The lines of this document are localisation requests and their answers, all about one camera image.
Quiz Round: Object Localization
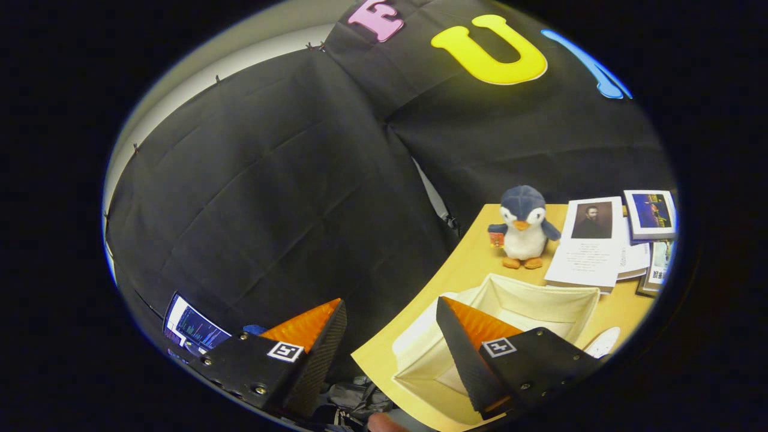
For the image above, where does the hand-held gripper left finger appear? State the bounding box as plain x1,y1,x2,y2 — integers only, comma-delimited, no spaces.
189,298,349,421

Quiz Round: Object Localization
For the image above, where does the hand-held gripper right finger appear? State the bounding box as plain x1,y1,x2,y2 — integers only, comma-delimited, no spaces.
436,295,604,421

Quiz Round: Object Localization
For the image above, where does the beige fabric storage box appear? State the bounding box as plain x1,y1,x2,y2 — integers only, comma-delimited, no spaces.
391,274,601,415

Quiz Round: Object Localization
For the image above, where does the white canvas shoe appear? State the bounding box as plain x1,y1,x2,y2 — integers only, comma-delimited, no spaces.
584,326,622,359

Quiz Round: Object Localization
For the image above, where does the lit computer screen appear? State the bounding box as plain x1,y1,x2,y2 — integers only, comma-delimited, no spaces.
162,292,232,358

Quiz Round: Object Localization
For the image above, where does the blue grey penguin plush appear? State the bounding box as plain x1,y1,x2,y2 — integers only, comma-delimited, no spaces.
487,185,562,269

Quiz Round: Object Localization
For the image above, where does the white book with portrait cover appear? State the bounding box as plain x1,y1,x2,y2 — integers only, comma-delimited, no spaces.
544,196,625,293

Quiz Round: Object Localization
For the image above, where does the plain white booklet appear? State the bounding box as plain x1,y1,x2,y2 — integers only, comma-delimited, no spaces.
617,216,652,281

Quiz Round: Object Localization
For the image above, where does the book with pale sky cover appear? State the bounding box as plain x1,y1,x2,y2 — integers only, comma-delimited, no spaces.
636,240,676,298

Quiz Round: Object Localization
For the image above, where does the book with dark blue cover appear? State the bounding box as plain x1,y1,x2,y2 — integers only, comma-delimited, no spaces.
624,190,677,241

